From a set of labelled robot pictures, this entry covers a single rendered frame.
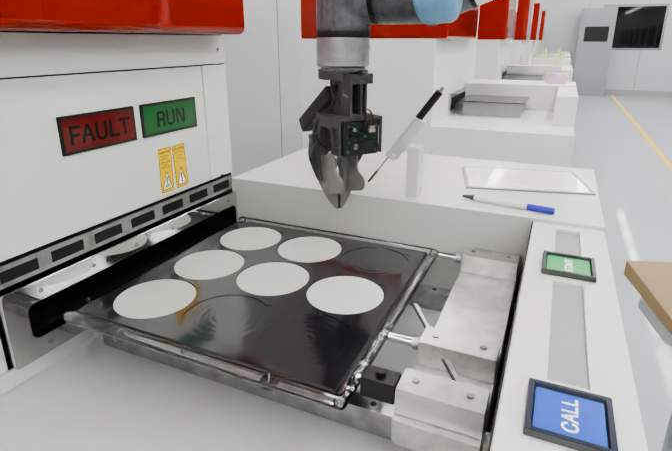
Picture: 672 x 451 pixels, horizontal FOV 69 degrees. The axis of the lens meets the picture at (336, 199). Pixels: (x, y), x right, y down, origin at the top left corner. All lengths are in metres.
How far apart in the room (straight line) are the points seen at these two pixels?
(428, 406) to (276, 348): 0.17
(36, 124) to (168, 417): 0.36
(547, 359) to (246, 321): 0.33
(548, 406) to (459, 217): 0.43
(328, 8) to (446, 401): 0.49
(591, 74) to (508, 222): 12.17
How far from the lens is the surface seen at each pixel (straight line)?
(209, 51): 0.88
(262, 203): 0.92
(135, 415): 0.62
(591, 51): 12.88
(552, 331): 0.51
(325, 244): 0.79
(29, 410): 0.68
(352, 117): 0.68
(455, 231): 0.79
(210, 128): 0.88
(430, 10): 0.65
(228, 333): 0.58
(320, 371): 0.51
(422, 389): 0.48
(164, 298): 0.67
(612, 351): 0.49
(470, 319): 0.65
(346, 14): 0.68
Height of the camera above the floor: 1.21
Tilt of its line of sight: 18 degrees down
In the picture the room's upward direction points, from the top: straight up
